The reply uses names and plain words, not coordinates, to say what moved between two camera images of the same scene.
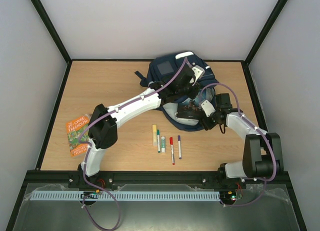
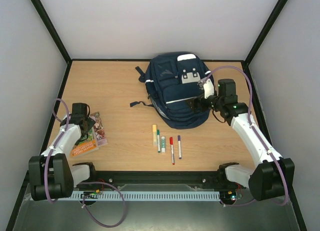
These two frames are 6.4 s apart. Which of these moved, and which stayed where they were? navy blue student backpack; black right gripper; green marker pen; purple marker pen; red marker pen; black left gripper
Moved: black left gripper; black right gripper
Stayed: navy blue student backpack; purple marker pen; red marker pen; green marker pen
